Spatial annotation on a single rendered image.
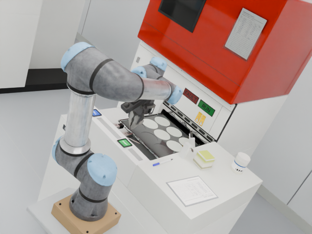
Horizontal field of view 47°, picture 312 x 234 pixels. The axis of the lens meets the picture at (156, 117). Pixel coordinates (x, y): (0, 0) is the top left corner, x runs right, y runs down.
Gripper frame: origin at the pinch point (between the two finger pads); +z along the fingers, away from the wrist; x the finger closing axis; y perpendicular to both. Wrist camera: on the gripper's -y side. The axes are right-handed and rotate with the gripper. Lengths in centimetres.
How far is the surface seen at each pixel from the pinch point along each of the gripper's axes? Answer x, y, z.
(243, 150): -17, 106, 27
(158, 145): -1.5, 26.6, 16.0
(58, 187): 30, -5, 65
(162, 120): 16, 48, 16
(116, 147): -0.3, -4.6, 11.0
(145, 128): 13.0, 29.4, 16.1
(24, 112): 159, 46, 106
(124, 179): -11.6, -4.7, 21.6
